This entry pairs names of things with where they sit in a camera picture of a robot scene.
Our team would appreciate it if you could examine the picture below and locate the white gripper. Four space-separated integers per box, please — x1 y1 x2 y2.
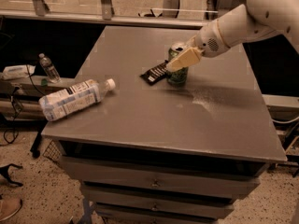
166 19 230 73

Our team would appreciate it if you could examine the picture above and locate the green soda can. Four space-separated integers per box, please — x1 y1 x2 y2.
166 42 188 87

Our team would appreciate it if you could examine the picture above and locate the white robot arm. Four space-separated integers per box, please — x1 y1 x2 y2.
166 0 299 72

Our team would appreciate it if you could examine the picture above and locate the black rxbar chocolate wrapper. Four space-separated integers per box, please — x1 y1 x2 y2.
140 60 168 86

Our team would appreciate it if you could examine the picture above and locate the grey drawer cabinet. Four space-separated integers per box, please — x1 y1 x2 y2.
43 26 285 224

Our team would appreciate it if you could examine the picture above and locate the small clear water bottle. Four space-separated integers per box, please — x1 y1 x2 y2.
39 53 61 83

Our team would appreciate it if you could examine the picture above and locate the plastic bottle with white label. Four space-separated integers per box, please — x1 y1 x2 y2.
39 78 116 121

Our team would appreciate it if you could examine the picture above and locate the white wipes packet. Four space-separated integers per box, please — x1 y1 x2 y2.
1 64 36 80

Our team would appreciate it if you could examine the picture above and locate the brown shoe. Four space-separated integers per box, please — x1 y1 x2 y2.
0 198 22 222

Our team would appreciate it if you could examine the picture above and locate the metal railing frame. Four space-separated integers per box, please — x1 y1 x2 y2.
0 0 250 30

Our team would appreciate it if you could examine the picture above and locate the black cable on floor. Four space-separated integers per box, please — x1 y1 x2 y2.
2 84 22 146

